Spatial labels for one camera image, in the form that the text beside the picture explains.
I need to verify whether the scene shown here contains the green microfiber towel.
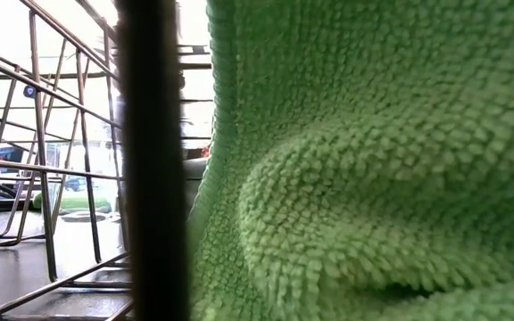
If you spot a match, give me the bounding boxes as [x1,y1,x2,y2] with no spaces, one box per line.
[32,194,112,214]
[187,0,514,321]

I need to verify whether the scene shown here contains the clear plastic spray bottle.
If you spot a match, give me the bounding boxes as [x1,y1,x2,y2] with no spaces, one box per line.
[46,142,120,223]

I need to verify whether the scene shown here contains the black table mat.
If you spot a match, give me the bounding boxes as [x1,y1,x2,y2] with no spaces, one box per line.
[0,209,133,321]

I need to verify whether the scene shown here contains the black monitor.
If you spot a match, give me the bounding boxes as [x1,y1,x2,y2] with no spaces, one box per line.
[0,145,25,162]

